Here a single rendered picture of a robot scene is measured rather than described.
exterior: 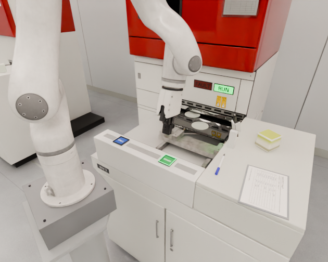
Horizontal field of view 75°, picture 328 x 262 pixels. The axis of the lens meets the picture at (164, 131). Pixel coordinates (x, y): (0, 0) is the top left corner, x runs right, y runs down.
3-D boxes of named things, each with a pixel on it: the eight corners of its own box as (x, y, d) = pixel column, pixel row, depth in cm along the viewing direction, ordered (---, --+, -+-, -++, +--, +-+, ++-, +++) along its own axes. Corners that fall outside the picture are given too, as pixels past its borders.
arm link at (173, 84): (170, 76, 79) (169, 84, 80) (156, 77, 71) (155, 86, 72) (190, 80, 74) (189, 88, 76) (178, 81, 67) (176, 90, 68)
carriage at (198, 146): (166, 132, 127) (166, 128, 126) (224, 153, 110) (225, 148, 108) (158, 139, 122) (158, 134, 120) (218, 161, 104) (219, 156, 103)
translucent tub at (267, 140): (264, 140, 100) (268, 128, 96) (279, 148, 94) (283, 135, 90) (253, 145, 96) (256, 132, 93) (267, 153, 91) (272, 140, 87)
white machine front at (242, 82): (139, 105, 169) (136, 53, 149) (242, 136, 130) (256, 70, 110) (136, 107, 167) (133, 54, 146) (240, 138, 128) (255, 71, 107)
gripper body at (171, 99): (171, 82, 79) (167, 110, 83) (155, 83, 71) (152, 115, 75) (189, 86, 76) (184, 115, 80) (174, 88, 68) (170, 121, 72)
